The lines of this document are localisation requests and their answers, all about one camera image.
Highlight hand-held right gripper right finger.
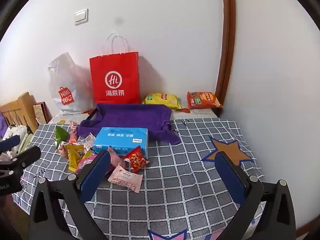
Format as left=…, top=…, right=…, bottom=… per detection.
left=214, top=151, right=297, bottom=240

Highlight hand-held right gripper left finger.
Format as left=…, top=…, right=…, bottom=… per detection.
left=29, top=150, right=112, bottom=240

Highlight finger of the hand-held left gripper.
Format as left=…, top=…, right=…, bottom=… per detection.
left=0, top=134, right=21, bottom=153
left=0, top=145, right=42, bottom=172

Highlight pink yellow snack packet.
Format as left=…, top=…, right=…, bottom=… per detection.
left=75, top=146, right=125, bottom=178

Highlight pink peach snack packet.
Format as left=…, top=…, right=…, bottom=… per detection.
left=108, top=164, right=143, bottom=193

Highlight clear white red-label snack packet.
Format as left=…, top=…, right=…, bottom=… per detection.
left=58, top=141, right=72, bottom=159

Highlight green snack packet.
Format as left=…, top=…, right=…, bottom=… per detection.
left=54, top=126, right=68, bottom=152

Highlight long pink strip snack packet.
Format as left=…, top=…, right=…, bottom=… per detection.
left=69, top=120, right=80, bottom=144

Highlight purple cloth basket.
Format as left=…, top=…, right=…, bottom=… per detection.
left=77, top=103, right=182, bottom=145

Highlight white floral cloth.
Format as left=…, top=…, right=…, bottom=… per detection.
left=2, top=124, right=33, bottom=153

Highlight purple garment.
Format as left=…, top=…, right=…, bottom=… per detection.
left=0, top=114, right=7, bottom=137

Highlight wooden headboard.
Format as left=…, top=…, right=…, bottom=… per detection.
left=0, top=92, right=39, bottom=134

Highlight blue tissue pack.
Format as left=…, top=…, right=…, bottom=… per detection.
left=93, top=127, right=149, bottom=159

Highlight brown book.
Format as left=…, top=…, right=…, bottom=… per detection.
left=32, top=102, right=53, bottom=125

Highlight grey checked blanket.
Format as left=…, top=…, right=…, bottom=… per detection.
left=12, top=117, right=265, bottom=240

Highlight orange chips bag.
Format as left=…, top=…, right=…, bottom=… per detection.
left=186, top=91, right=223, bottom=110

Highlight white plastic shopping bag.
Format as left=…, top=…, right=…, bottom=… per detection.
left=48, top=52, right=94, bottom=115

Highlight yellow chips bag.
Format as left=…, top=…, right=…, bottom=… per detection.
left=142, top=93, right=182, bottom=110

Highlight red paper bag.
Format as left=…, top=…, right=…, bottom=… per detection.
left=89, top=32, right=140, bottom=105

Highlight brown wooden door frame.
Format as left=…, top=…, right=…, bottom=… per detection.
left=214, top=0, right=237, bottom=103

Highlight white light switch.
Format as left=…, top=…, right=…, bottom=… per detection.
left=74, top=9, right=89, bottom=25

